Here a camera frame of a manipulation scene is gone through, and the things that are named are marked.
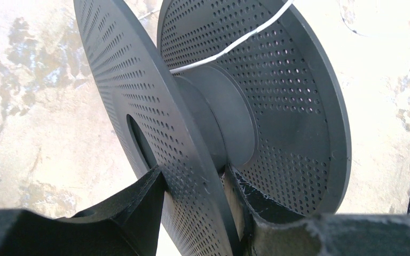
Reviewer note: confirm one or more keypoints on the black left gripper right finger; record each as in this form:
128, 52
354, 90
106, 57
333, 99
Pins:
314, 233

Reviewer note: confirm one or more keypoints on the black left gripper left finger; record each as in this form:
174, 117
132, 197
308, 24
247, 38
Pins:
127, 223

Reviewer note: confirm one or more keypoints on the black perforated cable spool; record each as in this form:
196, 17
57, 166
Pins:
252, 145

